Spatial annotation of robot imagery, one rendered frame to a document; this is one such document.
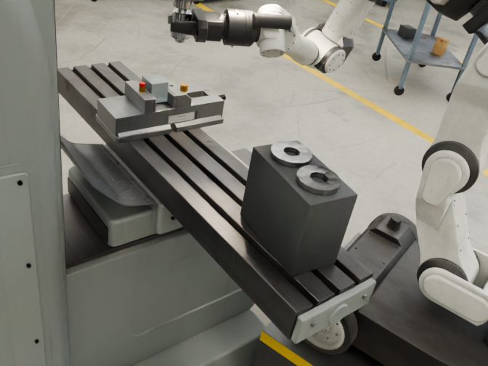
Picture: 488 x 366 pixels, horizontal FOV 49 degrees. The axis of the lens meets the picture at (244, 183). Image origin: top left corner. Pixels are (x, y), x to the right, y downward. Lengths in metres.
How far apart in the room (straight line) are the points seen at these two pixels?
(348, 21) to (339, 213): 0.68
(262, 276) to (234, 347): 0.81
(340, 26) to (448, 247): 0.69
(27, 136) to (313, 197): 0.55
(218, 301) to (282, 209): 0.82
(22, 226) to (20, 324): 0.27
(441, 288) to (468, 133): 0.44
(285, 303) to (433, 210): 0.59
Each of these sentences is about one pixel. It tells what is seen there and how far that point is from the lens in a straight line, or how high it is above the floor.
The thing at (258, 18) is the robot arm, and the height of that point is 1.28.
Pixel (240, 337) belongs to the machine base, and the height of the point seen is 0.20.
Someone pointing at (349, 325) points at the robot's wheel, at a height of 0.56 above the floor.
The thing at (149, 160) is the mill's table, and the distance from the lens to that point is 1.41.
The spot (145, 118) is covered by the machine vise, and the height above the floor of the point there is 0.97.
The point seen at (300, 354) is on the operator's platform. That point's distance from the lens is 1.67.
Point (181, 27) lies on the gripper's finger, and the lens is 1.34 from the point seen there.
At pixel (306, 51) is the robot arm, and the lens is 1.52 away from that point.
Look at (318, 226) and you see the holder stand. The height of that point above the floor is 1.04.
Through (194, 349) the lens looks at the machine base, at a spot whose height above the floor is 0.20.
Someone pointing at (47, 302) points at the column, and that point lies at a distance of 1.35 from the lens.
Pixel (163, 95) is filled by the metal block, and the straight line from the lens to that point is 1.52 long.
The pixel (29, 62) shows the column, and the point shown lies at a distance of 1.03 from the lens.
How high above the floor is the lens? 1.67
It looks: 34 degrees down
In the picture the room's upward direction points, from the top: 11 degrees clockwise
